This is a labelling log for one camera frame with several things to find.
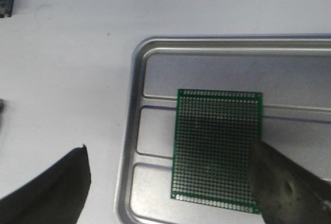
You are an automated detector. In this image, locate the silver metal tray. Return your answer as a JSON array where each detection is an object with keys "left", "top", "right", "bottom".
[{"left": 115, "top": 37, "right": 330, "bottom": 223}]

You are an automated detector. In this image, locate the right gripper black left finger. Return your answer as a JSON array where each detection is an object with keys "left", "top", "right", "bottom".
[{"left": 1, "top": 146, "right": 91, "bottom": 223}]

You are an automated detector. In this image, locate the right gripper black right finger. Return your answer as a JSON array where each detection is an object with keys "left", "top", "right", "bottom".
[{"left": 248, "top": 140, "right": 330, "bottom": 223}]

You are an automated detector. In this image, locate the green perfboard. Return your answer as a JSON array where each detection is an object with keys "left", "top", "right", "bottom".
[{"left": 170, "top": 89, "right": 263, "bottom": 214}]

